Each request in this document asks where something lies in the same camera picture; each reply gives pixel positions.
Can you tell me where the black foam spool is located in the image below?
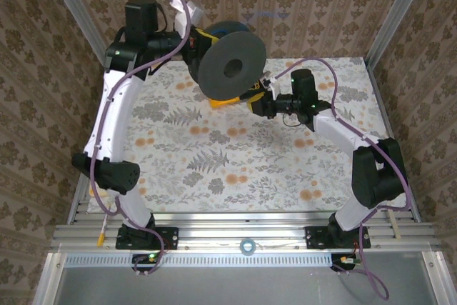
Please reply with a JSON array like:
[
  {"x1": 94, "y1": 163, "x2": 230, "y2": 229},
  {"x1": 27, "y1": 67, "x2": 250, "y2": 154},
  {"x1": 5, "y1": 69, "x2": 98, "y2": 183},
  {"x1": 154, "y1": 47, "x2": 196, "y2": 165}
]
[{"x1": 187, "y1": 21, "x2": 267, "y2": 101}]

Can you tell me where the black plastic bin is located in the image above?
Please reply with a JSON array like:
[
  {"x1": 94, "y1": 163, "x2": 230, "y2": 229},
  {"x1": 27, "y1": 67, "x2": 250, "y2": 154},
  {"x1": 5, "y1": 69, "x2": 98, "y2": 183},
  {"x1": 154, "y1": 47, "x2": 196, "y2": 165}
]
[{"x1": 238, "y1": 81, "x2": 267, "y2": 104}]

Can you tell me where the yellow plastic bin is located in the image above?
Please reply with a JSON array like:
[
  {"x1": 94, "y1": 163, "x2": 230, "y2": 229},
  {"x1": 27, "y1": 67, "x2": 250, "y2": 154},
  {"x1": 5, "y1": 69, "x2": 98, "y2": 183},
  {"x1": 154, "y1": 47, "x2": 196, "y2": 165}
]
[{"x1": 209, "y1": 96, "x2": 241, "y2": 109}]

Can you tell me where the floral tablecloth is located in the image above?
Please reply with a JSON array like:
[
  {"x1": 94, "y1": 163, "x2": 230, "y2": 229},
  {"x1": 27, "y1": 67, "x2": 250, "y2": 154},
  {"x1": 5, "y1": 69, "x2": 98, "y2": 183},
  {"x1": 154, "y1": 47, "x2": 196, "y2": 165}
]
[{"x1": 87, "y1": 56, "x2": 411, "y2": 213}]

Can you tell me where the blue tape roll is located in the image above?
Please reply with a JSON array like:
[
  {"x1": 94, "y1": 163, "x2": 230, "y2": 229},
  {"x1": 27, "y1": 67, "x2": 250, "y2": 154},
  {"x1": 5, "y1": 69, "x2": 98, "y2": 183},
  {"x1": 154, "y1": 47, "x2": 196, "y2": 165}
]
[{"x1": 238, "y1": 237, "x2": 258, "y2": 256}]

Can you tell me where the wooden stick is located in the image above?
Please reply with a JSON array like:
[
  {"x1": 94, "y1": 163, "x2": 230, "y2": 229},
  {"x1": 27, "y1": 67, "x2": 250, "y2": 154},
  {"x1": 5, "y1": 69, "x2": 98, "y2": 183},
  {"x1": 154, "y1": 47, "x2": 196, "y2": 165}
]
[{"x1": 388, "y1": 210, "x2": 402, "y2": 240}]

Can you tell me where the small black electronics board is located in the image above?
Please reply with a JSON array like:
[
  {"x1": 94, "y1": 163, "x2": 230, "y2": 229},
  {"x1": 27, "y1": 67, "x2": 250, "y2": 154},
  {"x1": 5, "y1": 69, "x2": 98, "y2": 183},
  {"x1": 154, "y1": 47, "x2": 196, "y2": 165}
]
[
  {"x1": 132, "y1": 253, "x2": 161, "y2": 266},
  {"x1": 331, "y1": 253, "x2": 361, "y2": 272}
]

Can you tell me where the grey metal tray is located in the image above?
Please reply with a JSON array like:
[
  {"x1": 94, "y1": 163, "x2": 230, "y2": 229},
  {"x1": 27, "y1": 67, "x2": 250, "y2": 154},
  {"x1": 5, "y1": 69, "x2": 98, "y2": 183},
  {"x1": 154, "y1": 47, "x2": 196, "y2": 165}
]
[{"x1": 34, "y1": 251, "x2": 457, "y2": 305}]

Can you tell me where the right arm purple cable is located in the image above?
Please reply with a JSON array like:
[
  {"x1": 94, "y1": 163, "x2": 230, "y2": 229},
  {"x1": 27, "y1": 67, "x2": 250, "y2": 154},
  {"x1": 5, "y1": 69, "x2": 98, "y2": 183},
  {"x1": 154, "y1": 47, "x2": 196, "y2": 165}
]
[{"x1": 274, "y1": 57, "x2": 410, "y2": 301}]

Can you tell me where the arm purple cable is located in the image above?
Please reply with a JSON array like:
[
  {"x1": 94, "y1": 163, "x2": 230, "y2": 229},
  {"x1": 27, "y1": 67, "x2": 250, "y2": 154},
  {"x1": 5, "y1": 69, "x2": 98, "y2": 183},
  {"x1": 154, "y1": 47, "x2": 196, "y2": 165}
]
[
  {"x1": 274, "y1": 57, "x2": 410, "y2": 301},
  {"x1": 89, "y1": 0, "x2": 169, "y2": 277}
]

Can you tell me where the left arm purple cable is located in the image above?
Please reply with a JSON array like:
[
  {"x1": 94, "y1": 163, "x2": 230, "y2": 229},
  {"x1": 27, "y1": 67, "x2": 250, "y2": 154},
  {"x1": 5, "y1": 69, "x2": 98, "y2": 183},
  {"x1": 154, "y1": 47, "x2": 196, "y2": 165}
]
[{"x1": 89, "y1": 0, "x2": 169, "y2": 277}]

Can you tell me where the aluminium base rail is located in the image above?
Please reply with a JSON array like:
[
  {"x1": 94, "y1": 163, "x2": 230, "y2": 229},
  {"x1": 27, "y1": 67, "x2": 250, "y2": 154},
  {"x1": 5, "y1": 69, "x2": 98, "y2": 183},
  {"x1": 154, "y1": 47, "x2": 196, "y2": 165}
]
[{"x1": 49, "y1": 211, "x2": 442, "y2": 253}]

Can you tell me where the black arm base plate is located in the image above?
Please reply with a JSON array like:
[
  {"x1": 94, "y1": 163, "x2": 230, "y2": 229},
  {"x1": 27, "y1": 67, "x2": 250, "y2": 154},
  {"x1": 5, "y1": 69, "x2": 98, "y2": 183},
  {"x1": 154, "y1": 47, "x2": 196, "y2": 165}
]
[
  {"x1": 305, "y1": 225, "x2": 371, "y2": 251},
  {"x1": 116, "y1": 226, "x2": 179, "y2": 251}
]

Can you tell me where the slotted grey cable duct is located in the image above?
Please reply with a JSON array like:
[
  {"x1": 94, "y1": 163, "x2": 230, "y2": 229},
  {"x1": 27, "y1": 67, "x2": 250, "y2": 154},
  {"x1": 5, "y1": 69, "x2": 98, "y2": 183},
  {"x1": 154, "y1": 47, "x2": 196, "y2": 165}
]
[{"x1": 64, "y1": 253, "x2": 333, "y2": 269}]

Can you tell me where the yellow handled tool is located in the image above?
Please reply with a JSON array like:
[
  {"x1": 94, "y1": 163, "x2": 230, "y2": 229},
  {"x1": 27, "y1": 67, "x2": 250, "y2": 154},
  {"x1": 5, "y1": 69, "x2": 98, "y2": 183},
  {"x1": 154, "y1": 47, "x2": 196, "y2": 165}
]
[{"x1": 96, "y1": 210, "x2": 110, "y2": 248}]

